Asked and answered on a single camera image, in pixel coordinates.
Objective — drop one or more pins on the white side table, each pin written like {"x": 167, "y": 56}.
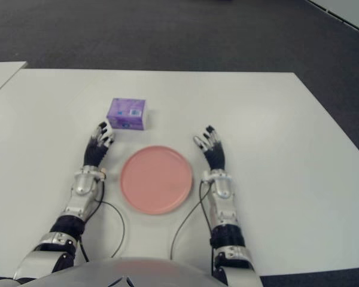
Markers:
{"x": 1, "y": 76}

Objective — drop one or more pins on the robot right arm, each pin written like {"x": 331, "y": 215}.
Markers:
{"x": 227, "y": 221}

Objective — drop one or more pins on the silver robot torso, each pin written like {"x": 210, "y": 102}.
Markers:
{"x": 122, "y": 273}

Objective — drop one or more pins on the pink round plate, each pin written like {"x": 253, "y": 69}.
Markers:
{"x": 157, "y": 179}

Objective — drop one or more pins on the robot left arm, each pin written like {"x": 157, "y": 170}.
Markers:
{"x": 77, "y": 197}

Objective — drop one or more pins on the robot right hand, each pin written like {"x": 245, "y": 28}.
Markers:
{"x": 216, "y": 154}

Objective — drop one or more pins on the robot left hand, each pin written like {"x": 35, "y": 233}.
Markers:
{"x": 93, "y": 151}

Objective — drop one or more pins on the purple tissue paper pack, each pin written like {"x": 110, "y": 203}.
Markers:
{"x": 127, "y": 115}

